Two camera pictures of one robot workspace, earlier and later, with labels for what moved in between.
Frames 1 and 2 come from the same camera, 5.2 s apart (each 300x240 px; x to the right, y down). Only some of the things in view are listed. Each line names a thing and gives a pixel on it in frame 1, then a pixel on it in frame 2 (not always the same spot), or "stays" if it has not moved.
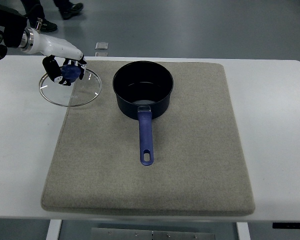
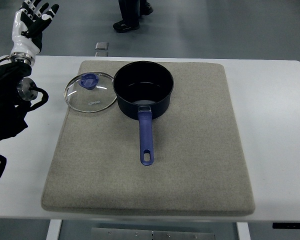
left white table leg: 54,229 stays
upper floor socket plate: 101,45 stays
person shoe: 75,8 -> 146,9
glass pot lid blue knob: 72,91 -> 90,92
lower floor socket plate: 101,54 stays
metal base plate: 119,233 stays
